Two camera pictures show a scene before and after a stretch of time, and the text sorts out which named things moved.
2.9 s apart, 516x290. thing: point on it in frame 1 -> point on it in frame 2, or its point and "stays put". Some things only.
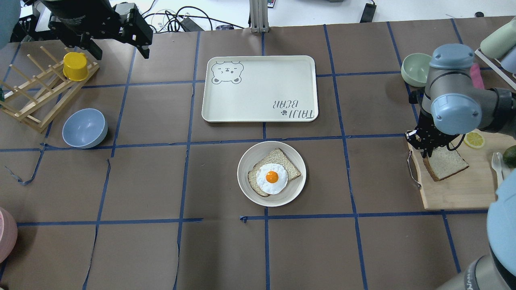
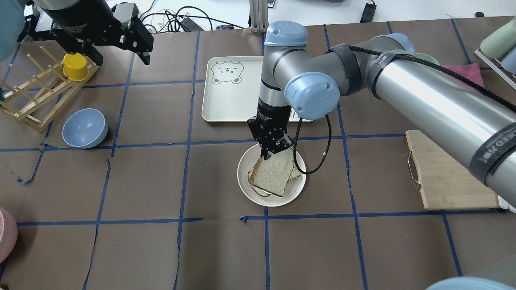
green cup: [500, 42] stays put
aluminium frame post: [259, 16] stays put
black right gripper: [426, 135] -> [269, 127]
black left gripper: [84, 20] stays put
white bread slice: [443, 162] -> [271, 175]
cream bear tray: [261, 88] stays put
